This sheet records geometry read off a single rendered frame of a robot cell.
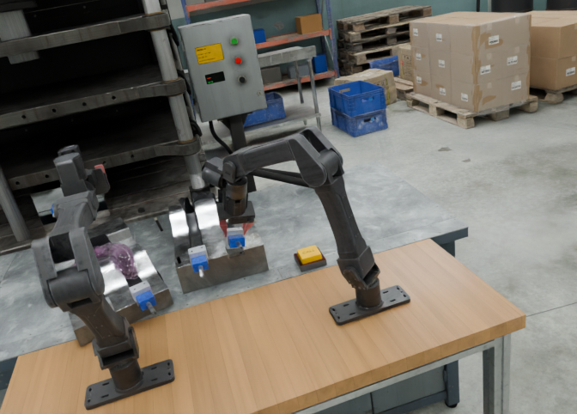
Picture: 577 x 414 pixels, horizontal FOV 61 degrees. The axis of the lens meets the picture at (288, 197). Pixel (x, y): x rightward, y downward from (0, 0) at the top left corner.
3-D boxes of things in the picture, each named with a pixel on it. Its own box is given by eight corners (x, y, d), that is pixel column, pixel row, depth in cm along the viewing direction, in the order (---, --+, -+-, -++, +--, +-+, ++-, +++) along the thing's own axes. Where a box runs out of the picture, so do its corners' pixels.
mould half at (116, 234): (173, 303, 140) (163, 271, 135) (80, 346, 129) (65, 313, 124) (129, 243, 180) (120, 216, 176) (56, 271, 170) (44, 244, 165)
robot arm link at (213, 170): (197, 186, 134) (197, 149, 127) (216, 173, 140) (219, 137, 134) (229, 203, 130) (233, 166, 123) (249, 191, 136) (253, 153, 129)
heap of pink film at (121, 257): (144, 275, 145) (136, 252, 142) (83, 301, 138) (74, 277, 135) (124, 245, 167) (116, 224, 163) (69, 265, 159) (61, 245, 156)
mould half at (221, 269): (269, 270, 148) (260, 230, 142) (183, 294, 143) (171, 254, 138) (242, 207, 193) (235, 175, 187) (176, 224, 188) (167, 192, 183)
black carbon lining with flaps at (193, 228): (241, 246, 149) (235, 219, 145) (189, 260, 147) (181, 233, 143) (227, 203, 181) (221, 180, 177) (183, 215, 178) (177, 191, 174)
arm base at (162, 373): (75, 362, 111) (72, 384, 105) (164, 335, 115) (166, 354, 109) (88, 389, 114) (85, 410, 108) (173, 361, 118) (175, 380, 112)
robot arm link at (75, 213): (53, 195, 109) (26, 255, 82) (94, 185, 111) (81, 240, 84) (72, 243, 114) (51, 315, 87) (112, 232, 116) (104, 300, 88)
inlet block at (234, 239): (250, 256, 135) (249, 237, 134) (232, 258, 133) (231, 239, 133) (242, 244, 147) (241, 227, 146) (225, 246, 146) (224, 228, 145)
